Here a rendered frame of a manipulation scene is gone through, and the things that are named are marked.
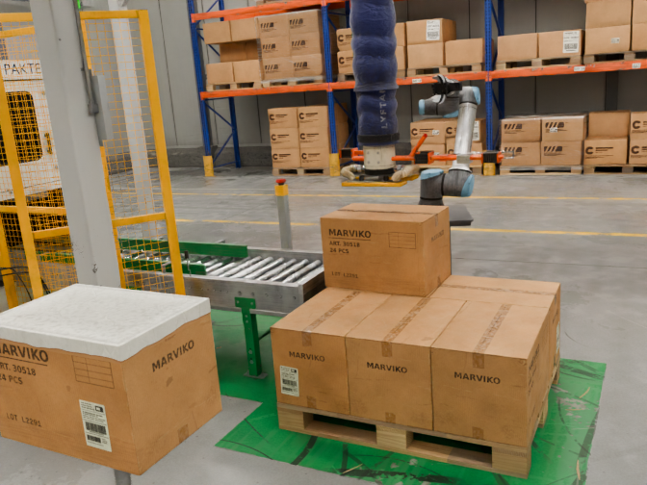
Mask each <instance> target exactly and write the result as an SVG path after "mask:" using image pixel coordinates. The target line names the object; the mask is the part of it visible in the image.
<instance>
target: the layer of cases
mask: <svg viewBox="0 0 647 485"><path fill-rule="evenodd" d="M270 330H271V339H272V358H273V367H274V377H275V387H276V396H277V402H280V403H285V404H291V405H296V406H301V407H306V408H312V409H317V410H322V411H327V412H332V413H338V414H343V415H349V416H350V415H352V416H354V417H358V418H364V419H369V420H375V421H385V422H390V423H394V424H400V425H405V426H411V427H416V428H422V429H426V430H433V429H434V431H437V432H442V433H448V434H453V435H458V436H463V437H469V438H474V439H479V440H484V441H489V442H495V443H500V444H506V445H511V446H516V447H527V446H528V443H529V440H530V437H531V433H532V430H533V428H534V425H535V422H536V419H537V416H538V413H539V410H540V407H541V404H542V401H543V398H544V396H545V394H546V391H547V388H548V385H549V382H550V379H551V376H552V373H553V370H554V367H555V365H556V360H557V357H558V354H559V333H560V283H557V282H543V281H530V280H516V279H502V278H488V277H475V276H461V275H450V276H449V277H448V278H447V279H446V280H444V281H443V282H442V283H441V284H440V285H439V286H438V287H436V288H435V289H434V290H433V291H432V292H431V293H430V294H428V295H427V296H426V297H423V296H415V295H405V294H389V293H379V292H370V291H360V290H352V289H342V288H333V287H327V288H325V289H324V290H322V291H321V292H320V293H318V294H316V295H315V296H313V297H312V298H310V299H309V300H308V301H306V302H305V303H303V304H302V305H300V306H299V307H298V308H296V309H295V310H294V311H293V312H291V313H290V314H289V315H287V316H286V317H284V318H283V319H281V320H280V321H278V322H277V323H275V324H274V325H272V326H271V327H270Z"/></svg>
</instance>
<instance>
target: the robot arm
mask: <svg viewBox="0 0 647 485"><path fill-rule="evenodd" d="M432 79H433V80H437V83H432V84H433V85H431V87H432V88H434V89H433V90H434V92H433V94H434V95H435V96H433V97H431V98H429V99H427V100H424V99H423V100H420V101H419V115H442V116H443V117H444V118H449V117H457V116H458V121H457V128H456V136H455V144H454V152H453V153H461V154H463V153H471V150H472V142H473V135H474V127H475V119H476V111H477V106H478V105H479V104H480V93H479V88H478V87H462V82H459V81H458V80H456V79H448V78H447V80H446V78H445V76H443V75H440V74H438V75H437V76H434V77H432ZM435 93H437V94H435ZM458 107H459V109H458ZM458 111H459V112H458ZM469 166H470V164H457V163H456V160H454V161H453V166H452V167H451V168H450V169H449V172H448V173H444V170H443V169H428V170H424V171H422V173H421V178H420V200H419V203H418V205H427V206H445V205H444V202H443V196H453V197H469V196H470V195H471V194H472V191H473V187H474V183H475V177H474V175H473V174H472V171H471V170H470V169H469Z"/></svg>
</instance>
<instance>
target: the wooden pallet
mask: <svg viewBox="0 0 647 485"><path fill-rule="evenodd" d="M559 360H560V353H559V354H558V357H557V360H556V365H555V367H554V370H553V373H552V376H551V379H550V382H549V385H548V388H547V391H546V394H545V396H544V398H543V401H542V404H541V407H540V410H539V413H538V416H537V419H536V422H535V425H534V428H533V430H532V433H531V437H530V440H529V443H528V446H527V447H516V446H511V445H506V444H500V443H495V442H489V441H484V440H479V439H474V438H469V437H463V436H458V435H453V434H448V433H442V432H437V431H434V429H433V430H426V429H422V428H416V427H411V426H405V425H400V424H394V423H390V422H385V421H375V420H369V419H364V418H358V417H354V416H352V415H350V416H349V415H343V414H338V413H332V412H327V411H322V410H317V409H312V408H306V407H301V406H296V405H291V404H285V403H280V402H277V412H278V421H279V428H280V429H285V430H290V431H295V432H299V433H304V434H308V435H313V436H318V437H323V438H327V439H332V440H337V441H342V442H346V443H351V444H356V445H361V446H365V447H374V448H379V449H383V450H388V451H393V452H397V453H402V454H407V455H412V456H417V457H421V458H426V459H430V460H435V461H440V462H445V463H450V464H455V465H458V466H463V467H468V468H473V469H478V470H483V471H488V472H495V473H500V474H505V475H510V476H515V477H520V478H525V479H528V475H529V472H530V469H531V444H532V441H533V438H534V435H535V432H536V429H537V427H540V428H543V427H544V424H545V421H546V419H547V415H548V394H549V391H550V389H551V386H552V384H557V382H558V380H559ZM313 414H319V415H324V416H329V417H334V418H339V419H344V420H350V421H359V422H364V423H369V424H374V425H375V427H376V432H373V431H368V430H363V429H358V428H353V427H347V426H343V425H338V424H333V423H328V422H323V421H313ZM413 432H416V433H421V434H427V435H431V436H436V437H442V438H447V439H452V440H458V441H462V442H467V443H473V444H478V445H483V446H489V447H492V454H488V453H482V452H477V451H472V450H468V449H463V448H457V447H448V446H443V445H438V444H434V443H428V442H423V441H418V440H414V437H413Z"/></svg>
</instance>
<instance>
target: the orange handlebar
mask: <svg viewBox="0 0 647 485"><path fill-rule="evenodd" d="M354 155H364V154H363V150H359V151H354ZM352 160H353V161H364V156H355V157H352ZM391 160H392V161H414V156H413V157H408V156H395V157H392V158H391ZM430 160H431V161H438V162H447V161H454V160H456V155H451V154H441V155H432V156H430ZM470 160H481V155H472V156H470Z"/></svg>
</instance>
